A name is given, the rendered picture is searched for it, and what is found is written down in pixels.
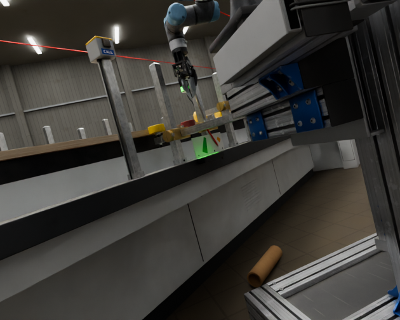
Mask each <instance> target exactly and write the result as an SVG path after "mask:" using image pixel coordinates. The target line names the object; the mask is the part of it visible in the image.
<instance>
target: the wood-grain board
mask: <svg viewBox="0 0 400 320"><path fill-rule="evenodd" d="M131 135H132V137H133V138H138V137H145V136H149V135H150V134H149V131H148V130H140V131H132V132H131ZM153 135H155V134H153ZM116 141H119V137H118V134H115V135H106V136H102V137H93V138H85V139H80V140H72V141H68V142H59V143H51V144H46V145H38V146H33V147H25V148H21V149H12V150H4V151H0V161H7V160H11V159H18V158H22V157H29V156H36V155H40V154H47V153H51V152H58V151H62V150H69V149H76V148H80V147H87V146H91V145H98V144H103V143H109V142H116Z"/></svg>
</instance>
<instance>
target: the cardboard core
mask: <svg viewBox="0 0 400 320"><path fill-rule="evenodd" d="M282 255H283V252H282V250H281V249H280V247H278V246H275V245H273V246H271V247H270V248H269V249H268V250H267V251H266V252H265V254H264V255H263V257H262V258H261V259H260V260H259V261H258V262H257V264H256V265H255V266H254V267H253V268H252V269H251V271H250V272H249V273H248V275H247V280H248V282H249V283H250V284H251V285H252V286H254V287H259V286H261V285H262V283H263V282H264V281H265V279H266V278H267V276H268V275H269V274H270V272H271V270H272V269H273V268H274V266H275V265H276V264H277V262H278V261H279V259H280V258H281V257H282Z"/></svg>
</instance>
